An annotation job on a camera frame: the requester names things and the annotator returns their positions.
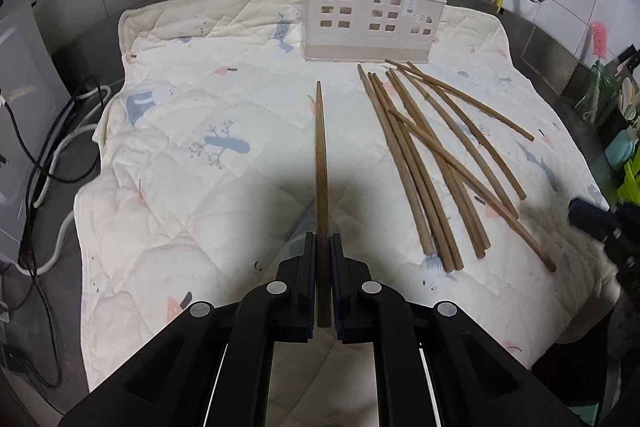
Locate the pink bottle brush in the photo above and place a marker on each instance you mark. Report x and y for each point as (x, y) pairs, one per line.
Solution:
(598, 39)

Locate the cream printed quilted mat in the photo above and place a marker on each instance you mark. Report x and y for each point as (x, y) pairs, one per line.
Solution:
(200, 207)

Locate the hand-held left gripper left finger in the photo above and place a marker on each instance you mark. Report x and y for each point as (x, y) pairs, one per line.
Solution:
(311, 277)

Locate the grey appliance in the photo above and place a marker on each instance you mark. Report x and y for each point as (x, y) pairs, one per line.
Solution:
(25, 107)

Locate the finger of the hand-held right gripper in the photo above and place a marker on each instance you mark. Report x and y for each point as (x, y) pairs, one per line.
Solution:
(587, 214)

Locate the green glass bottle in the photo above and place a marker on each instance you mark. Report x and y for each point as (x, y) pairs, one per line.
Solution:
(597, 94)

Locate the green plastic rack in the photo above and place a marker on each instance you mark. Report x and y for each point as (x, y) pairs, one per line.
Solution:
(629, 182)

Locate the black power plug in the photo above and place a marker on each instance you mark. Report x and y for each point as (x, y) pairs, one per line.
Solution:
(15, 357)

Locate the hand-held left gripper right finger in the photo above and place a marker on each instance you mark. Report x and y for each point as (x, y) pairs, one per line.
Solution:
(336, 287)

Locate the light blue plastic item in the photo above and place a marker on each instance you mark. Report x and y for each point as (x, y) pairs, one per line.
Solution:
(619, 152)

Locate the long bamboo chopstick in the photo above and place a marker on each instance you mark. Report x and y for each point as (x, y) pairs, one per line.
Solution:
(322, 207)

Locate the pile of wooden chopsticks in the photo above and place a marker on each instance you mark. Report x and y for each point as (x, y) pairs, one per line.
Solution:
(446, 252)

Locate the beige plastic utensil holder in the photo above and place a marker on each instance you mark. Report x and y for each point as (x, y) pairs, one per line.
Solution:
(360, 47)

